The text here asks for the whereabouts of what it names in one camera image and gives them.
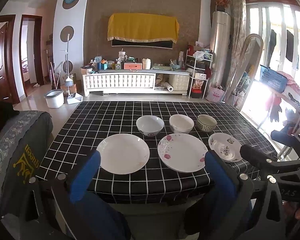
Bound plain white plate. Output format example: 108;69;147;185
97;133;150;175

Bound pink flower white plate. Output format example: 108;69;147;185
157;133;208;173

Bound floral patterned bowl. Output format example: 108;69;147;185
196;114;217;132

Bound plain cream white bowl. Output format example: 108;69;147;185
169;114;194;134

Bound white bowl with cartoon print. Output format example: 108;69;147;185
136;115;165;137

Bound person right hand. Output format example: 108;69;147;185
283;201;300;220

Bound blue plastic basket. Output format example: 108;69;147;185
260;65;288;93

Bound black white checkered tablecloth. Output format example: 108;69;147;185
37;101;277;204

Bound grey embroidered sofa cover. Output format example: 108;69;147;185
0;111;53;217

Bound white dustpan with broom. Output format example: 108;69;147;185
64;33;83;105

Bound pink tote bag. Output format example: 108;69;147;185
206;86;225;103

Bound white mop bucket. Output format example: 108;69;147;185
44;89;64;108

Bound standing arched mirror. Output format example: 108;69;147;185
223;34;263;111

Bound white tv cabinet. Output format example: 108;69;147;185
82;69;190;96

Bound paper towel roll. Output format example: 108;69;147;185
164;82;174;92

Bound white metal shelf rack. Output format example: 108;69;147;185
185;46;213;99

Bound orange storage box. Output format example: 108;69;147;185
123;62;142;70

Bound silver standing air conditioner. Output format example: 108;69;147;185
209;11;231;87

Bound dark red wooden door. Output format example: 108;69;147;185
0;15;20;104

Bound red artificial flowers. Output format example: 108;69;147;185
216;0;230;12

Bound yellow cloth covered television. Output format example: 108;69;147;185
107;13;180;49

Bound round blue wall decoration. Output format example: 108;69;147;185
62;0;79;9

